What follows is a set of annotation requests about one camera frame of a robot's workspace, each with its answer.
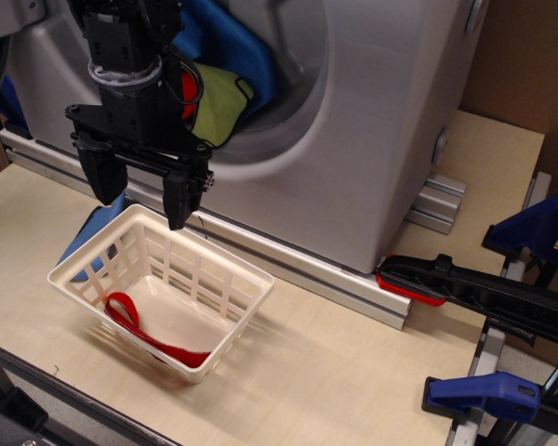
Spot blue Irwin clamp upper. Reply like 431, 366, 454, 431
482, 192, 558, 265

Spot black table frame bar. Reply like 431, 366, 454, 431
0, 348, 176, 445

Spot blue cloth behind basket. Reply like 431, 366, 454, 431
56, 192, 127, 283

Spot red cloth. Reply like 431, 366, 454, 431
181, 72, 198, 121

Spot short aluminium extrusion piece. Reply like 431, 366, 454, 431
405, 173, 467, 235

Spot yellow-green cloth black trim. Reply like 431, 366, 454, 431
184, 64, 255, 148

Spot aluminium extrusion rail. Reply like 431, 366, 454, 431
0, 129, 411, 330

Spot blue clamp far left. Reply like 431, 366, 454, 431
0, 75, 32, 139

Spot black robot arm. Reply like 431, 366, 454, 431
65, 1, 212, 230

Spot large blue cloth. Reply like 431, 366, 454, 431
173, 0, 277, 118

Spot blue clamp handle lower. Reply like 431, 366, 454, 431
421, 372, 558, 435

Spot white plastic laundry basket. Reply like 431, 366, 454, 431
48, 204, 274, 383

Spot black red bar clamp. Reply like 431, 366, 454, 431
377, 255, 558, 345

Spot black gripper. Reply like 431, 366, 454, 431
65, 62, 212, 230

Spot grey toy washing machine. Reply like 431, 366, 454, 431
5, 1, 487, 273

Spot red strap in basket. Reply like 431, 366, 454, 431
103, 292, 213, 370

